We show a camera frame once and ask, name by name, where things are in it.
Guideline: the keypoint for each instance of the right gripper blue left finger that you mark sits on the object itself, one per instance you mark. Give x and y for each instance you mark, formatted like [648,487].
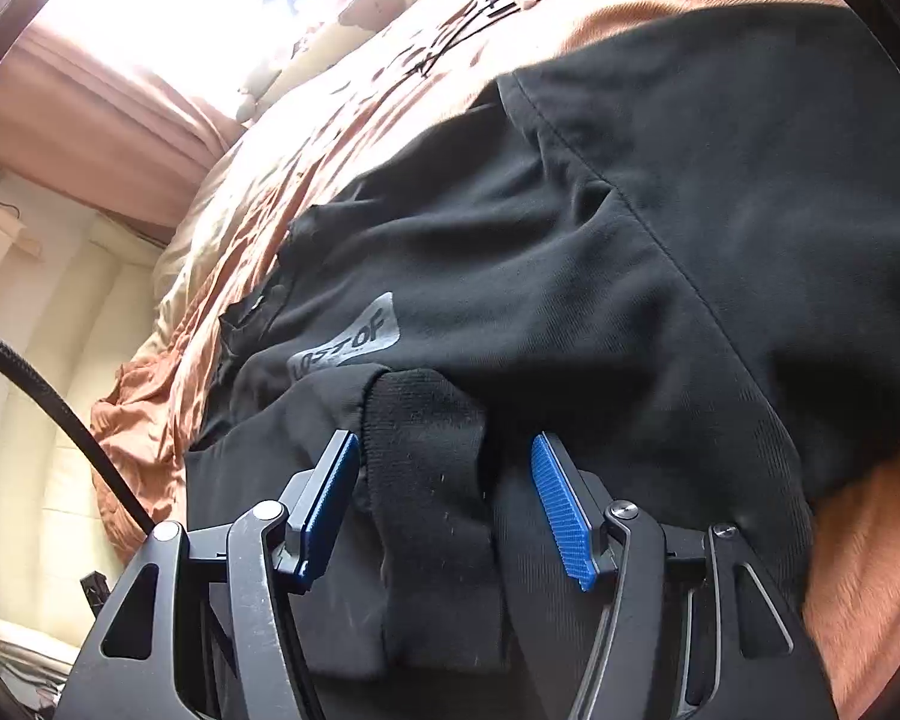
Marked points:
[316,502]

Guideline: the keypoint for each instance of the black sweatshirt garment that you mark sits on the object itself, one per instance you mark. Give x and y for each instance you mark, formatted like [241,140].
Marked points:
[677,249]

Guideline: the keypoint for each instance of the orange fleece blanket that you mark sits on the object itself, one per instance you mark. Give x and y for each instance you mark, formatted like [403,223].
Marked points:
[853,609]

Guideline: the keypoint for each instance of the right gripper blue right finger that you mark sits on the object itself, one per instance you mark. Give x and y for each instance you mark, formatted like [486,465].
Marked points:
[575,519]

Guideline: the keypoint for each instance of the cartoon print pillow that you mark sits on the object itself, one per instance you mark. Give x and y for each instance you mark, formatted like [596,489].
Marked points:
[315,50]

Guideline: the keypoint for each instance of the pink window curtain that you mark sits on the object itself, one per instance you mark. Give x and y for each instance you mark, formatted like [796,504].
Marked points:
[117,139]

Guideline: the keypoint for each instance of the cream patterned bed quilt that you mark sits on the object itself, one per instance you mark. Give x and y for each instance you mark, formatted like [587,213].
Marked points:
[427,65]

